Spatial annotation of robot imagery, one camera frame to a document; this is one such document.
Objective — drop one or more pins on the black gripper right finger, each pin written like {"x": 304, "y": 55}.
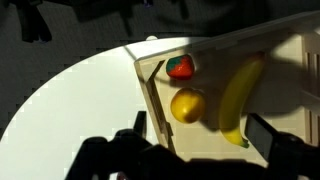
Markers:
{"x": 260, "y": 136}

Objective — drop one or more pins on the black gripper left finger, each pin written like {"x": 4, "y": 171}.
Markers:
{"x": 140, "y": 123}

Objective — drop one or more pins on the yellow toy banana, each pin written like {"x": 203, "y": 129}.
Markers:
{"x": 236, "y": 96}

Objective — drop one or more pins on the light wooden tray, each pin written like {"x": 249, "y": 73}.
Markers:
{"x": 213, "y": 140}

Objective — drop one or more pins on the yellow toy lemon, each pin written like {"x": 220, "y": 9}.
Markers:
{"x": 187, "y": 105}

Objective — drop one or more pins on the red toy strawberry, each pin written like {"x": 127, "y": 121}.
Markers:
{"x": 181, "y": 68}

